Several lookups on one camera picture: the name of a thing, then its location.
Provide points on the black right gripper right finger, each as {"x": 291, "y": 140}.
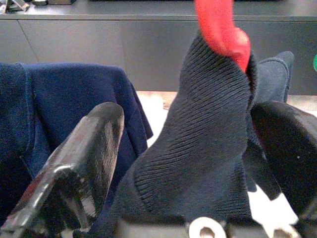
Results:
{"x": 292, "y": 148}

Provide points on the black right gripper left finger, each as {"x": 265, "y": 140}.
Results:
{"x": 99, "y": 138}

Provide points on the black shirt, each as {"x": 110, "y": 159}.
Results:
{"x": 203, "y": 124}

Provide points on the red plastic hanger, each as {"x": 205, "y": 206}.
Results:
{"x": 215, "y": 24}

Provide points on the navy blue t-shirt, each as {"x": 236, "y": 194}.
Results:
{"x": 62, "y": 94}

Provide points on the black tv console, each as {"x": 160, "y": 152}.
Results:
{"x": 99, "y": 42}

